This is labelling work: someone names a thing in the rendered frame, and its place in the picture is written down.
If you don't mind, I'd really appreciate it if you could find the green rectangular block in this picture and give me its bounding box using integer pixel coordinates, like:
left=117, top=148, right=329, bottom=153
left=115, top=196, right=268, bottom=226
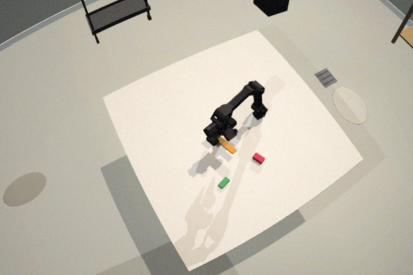
left=218, top=177, right=230, bottom=189

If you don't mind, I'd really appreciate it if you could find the orange bar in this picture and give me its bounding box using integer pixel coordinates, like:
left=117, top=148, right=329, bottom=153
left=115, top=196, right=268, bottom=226
left=218, top=137, right=236, bottom=154

